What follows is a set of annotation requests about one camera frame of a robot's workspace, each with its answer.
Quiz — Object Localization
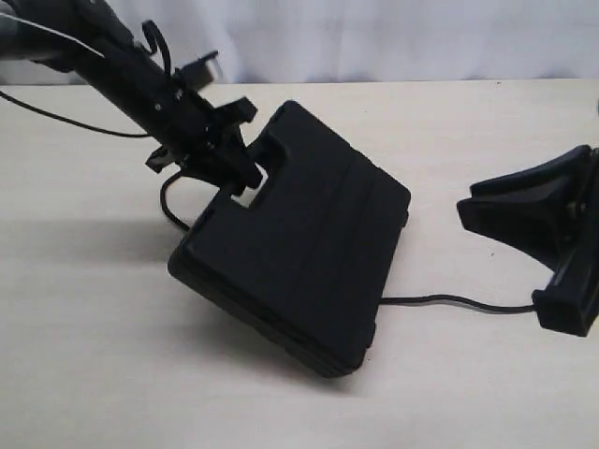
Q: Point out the black plastic carrying case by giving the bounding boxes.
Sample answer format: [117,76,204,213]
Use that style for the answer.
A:
[168,100,411,378]

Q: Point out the black cord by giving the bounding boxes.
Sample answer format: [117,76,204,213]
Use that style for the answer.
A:
[159,172,539,314]

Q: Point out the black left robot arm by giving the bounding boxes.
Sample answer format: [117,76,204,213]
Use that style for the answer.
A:
[1,1,262,194]

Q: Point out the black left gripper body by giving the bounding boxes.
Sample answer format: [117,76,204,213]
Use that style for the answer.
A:
[144,69,256,181]

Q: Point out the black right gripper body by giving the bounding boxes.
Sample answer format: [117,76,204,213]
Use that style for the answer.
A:
[559,147,599,328]

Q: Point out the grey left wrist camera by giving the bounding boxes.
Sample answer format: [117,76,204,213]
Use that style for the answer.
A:
[179,51,222,91]

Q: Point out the white backdrop curtain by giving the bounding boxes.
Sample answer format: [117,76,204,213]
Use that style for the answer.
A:
[0,0,599,86]

